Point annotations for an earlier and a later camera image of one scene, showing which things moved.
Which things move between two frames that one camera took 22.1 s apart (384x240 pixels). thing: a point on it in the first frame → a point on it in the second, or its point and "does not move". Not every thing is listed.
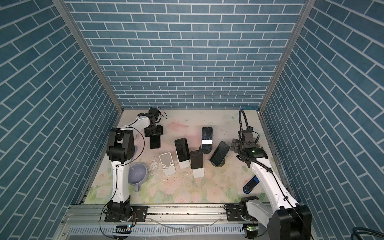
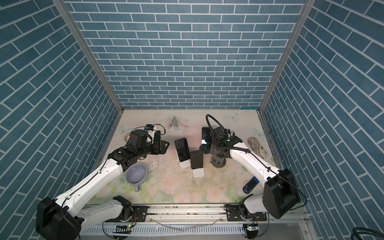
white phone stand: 166,160 → 175,126
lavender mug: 137,174 does not move
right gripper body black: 238,147 → 215,150
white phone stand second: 184,164 does not move
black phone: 196,159 does not move
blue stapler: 250,184 does not move
